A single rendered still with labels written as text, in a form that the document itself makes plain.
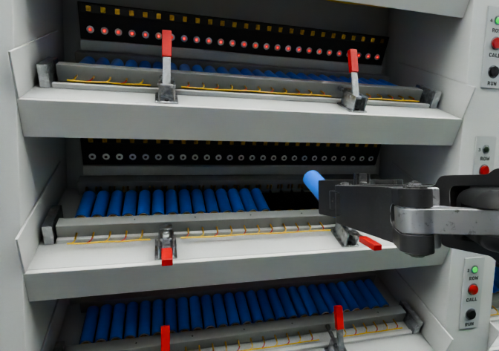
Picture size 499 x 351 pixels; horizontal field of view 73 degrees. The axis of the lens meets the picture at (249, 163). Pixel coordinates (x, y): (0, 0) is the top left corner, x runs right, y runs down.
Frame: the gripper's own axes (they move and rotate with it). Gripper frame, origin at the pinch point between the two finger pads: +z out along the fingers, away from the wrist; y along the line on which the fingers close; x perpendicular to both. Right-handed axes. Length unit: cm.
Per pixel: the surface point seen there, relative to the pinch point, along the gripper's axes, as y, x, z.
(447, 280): -30.4, 15.2, 22.0
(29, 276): 29.6, 9.3, 21.0
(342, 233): -11.3, 6.5, 21.8
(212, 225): 7.7, 5.0, 24.9
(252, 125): 3.3, -8.7, 18.9
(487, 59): -33.7, -19.8, 16.2
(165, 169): 14.1, -3.5, 35.7
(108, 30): 23.0, -25.3, 32.1
